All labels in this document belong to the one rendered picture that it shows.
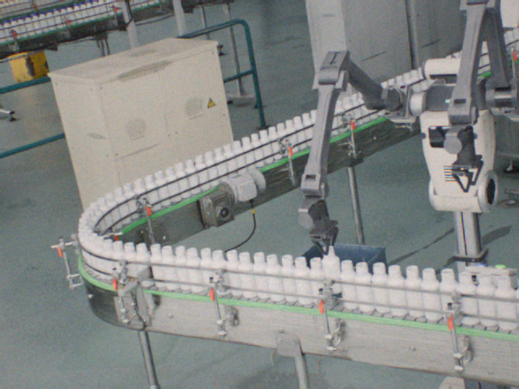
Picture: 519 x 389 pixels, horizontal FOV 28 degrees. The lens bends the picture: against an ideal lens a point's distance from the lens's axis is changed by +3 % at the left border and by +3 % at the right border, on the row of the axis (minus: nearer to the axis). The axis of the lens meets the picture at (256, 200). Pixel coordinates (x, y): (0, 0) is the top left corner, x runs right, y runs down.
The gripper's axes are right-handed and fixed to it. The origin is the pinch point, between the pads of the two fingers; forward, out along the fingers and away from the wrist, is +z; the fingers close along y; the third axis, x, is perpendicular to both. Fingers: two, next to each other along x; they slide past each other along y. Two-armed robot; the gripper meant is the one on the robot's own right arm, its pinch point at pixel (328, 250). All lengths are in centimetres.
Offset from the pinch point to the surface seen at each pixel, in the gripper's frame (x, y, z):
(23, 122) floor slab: -667, -492, 185
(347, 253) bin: -27, -56, 37
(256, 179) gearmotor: -103, -111, 34
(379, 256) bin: -10, -51, 34
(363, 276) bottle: 13.0, 2.7, 7.6
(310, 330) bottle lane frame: -9.3, 8.6, 28.2
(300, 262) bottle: -11.0, 2.1, 4.8
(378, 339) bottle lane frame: 16.7, 8.5, 28.3
